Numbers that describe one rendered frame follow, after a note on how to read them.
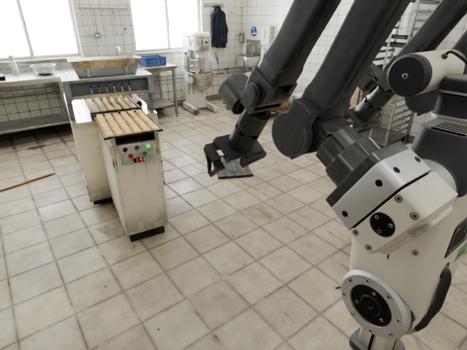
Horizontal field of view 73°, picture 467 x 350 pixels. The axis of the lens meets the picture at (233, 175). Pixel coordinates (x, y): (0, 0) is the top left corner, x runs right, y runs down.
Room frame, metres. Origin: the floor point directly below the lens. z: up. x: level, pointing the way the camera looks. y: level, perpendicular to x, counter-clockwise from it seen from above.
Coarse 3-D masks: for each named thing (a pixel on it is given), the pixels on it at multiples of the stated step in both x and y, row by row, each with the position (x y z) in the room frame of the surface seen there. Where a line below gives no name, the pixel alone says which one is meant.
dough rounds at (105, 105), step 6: (114, 96) 3.19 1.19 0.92; (120, 96) 3.18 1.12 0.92; (90, 102) 2.93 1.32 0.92; (96, 102) 2.92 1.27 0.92; (102, 102) 2.99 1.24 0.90; (108, 102) 2.92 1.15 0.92; (114, 102) 2.92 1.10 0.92; (120, 102) 2.92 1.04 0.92; (126, 102) 2.93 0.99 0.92; (132, 102) 3.01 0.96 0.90; (90, 108) 2.78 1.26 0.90; (96, 108) 2.70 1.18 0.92; (102, 108) 2.71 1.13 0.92; (108, 108) 2.70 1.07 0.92; (114, 108) 2.78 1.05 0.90; (120, 108) 2.73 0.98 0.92
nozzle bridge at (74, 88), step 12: (144, 72) 2.97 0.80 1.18; (72, 84) 2.64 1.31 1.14; (84, 84) 2.68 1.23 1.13; (96, 84) 2.73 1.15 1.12; (108, 84) 2.77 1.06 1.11; (120, 84) 2.82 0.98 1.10; (132, 84) 2.87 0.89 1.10; (144, 84) 2.92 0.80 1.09; (72, 96) 2.61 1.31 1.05; (84, 96) 2.63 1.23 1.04; (96, 96) 2.67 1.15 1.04; (108, 96) 2.72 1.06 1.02; (72, 108) 2.64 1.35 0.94
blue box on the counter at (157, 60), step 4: (140, 56) 5.81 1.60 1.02; (144, 56) 5.85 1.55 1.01; (148, 56) 5.90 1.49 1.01; (152, 56) 5.95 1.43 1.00; (156, 56) 6.00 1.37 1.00; (160, 56) 5.98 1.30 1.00; (164, 56) 5.77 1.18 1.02; (140, 60) 5.71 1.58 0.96; (144, 60) 5.59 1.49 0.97; (148, 60) 5.58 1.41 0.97; (152, 60) 5.63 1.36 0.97; (156, 60) 5.68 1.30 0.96; (160, 60) 5.72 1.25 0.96; (164, 60) 5.78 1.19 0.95; (140, 64) 5.72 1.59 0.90; (144, 64) 5.62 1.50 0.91; (148, 64) 5.58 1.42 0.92; (152, 64) 5.63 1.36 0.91; (156, 64) 5.68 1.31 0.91; (160, 64) 5.72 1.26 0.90; (164, 64) 5.77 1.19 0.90
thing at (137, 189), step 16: (112, 160) 2.03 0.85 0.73; (160, 160) 2.17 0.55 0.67; (112, 176) 2.22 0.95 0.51; (128, 176) 2.06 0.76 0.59; (144, 176) 2.11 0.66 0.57; (160, 176) 2.17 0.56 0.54; (112, 192) 2.46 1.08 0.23; (128, 192) 2.05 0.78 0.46; (144, 192) 2.10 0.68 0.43; (160, 192) 2.16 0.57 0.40; (128, 208) 2.04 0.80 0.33; (144, 208) 2.09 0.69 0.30; (160, 208) 2.15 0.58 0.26; (128, 224) 2.03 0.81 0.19; (144, 224) 2.08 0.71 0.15; (160, 224) 2.15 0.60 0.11
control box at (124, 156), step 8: (128, 144) 2.06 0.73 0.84; (136, 144) 2.07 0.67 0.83; (144, 144) 2.09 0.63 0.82; (152, 144) 2.12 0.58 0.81; (120, 152) 2.02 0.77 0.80; (128, 152) 2.04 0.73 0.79; (136, 152) 2.07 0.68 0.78; (152, 152) 2.12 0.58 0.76; (120, 160) 2.02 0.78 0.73; (128, 160) 2.04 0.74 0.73; (136, 160) 2.06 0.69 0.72; (144, 160) 2.09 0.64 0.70
